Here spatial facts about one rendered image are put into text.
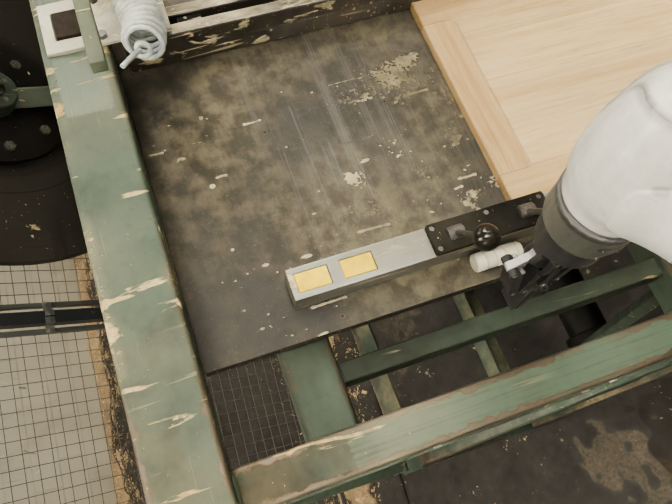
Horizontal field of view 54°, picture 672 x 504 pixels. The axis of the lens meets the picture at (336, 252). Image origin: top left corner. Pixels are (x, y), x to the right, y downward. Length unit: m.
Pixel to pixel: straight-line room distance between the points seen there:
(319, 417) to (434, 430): 0.17
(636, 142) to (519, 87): 0.70
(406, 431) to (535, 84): 0.65
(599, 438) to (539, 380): 1.64
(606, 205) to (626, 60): 0.77
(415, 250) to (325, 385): 0.24
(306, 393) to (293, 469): 0.14
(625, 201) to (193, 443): 0.55
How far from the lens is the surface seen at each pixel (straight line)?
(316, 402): 0.98
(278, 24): 1.20
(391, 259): 0.98
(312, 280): 0.95
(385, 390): 2.06
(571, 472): 2.68
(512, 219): 1.04
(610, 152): 0.56
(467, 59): 1.23
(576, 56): 1.31
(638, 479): 2.58
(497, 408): 0.94
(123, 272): 0.92
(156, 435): 0.85
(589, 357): 1.00
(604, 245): 0.66
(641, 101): 0.54
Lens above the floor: 2.28
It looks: 43 degrees down
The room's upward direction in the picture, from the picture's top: 90 degrees counter-clockwise
